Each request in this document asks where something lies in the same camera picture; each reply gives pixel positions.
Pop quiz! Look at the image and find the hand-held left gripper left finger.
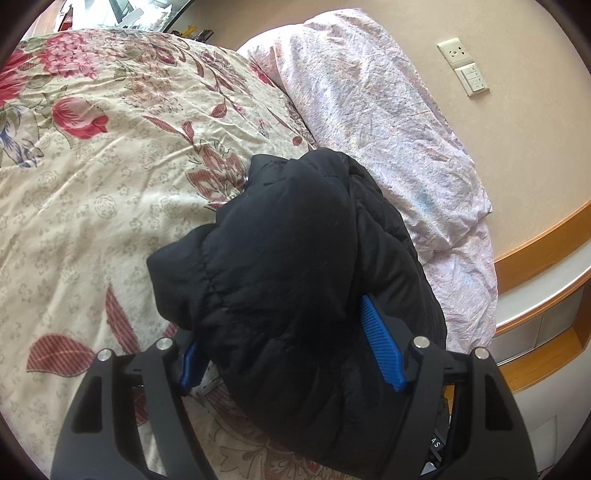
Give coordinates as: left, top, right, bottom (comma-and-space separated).
48, 338, 219, 480

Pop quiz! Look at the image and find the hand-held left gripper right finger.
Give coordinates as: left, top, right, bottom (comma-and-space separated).
359, 294, 539, 480

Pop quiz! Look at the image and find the pink crinkled pillow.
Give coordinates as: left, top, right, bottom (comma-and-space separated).
240, 9, 493, 254
414, 216, 501, 355

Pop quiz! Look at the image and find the floral bed quilt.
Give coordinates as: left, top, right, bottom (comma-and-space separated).
0, 28, 325, 480

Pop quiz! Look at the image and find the black quilted jacket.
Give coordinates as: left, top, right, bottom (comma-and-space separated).
147, 148, 450, 480

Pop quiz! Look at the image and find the white wall switch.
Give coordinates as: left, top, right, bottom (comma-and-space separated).
454, 64, 491, 98

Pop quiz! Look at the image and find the white wall socket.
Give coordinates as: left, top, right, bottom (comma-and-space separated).
436, 38, 476, 69

